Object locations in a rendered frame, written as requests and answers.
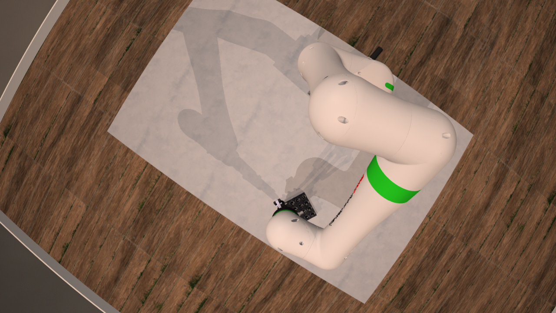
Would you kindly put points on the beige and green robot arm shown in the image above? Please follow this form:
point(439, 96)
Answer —
point(351, 105)

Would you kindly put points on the black square panel with knobs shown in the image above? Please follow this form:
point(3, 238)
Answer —
point(301, 203)

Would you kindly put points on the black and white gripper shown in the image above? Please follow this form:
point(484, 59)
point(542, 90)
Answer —
point(279, 203)

